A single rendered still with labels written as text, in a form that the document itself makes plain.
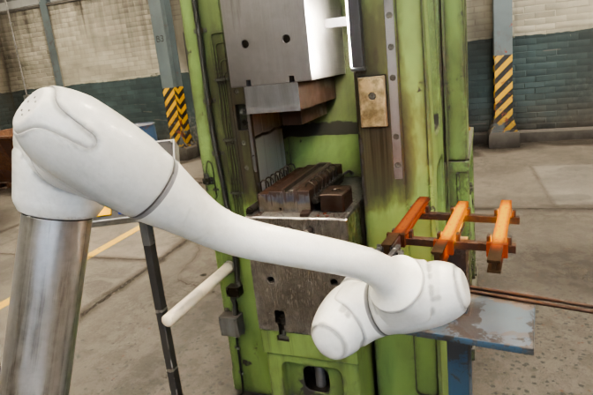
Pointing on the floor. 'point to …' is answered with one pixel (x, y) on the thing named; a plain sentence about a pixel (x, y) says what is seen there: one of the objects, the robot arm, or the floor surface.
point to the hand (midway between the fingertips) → (391, 246)
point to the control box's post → (160, 305)
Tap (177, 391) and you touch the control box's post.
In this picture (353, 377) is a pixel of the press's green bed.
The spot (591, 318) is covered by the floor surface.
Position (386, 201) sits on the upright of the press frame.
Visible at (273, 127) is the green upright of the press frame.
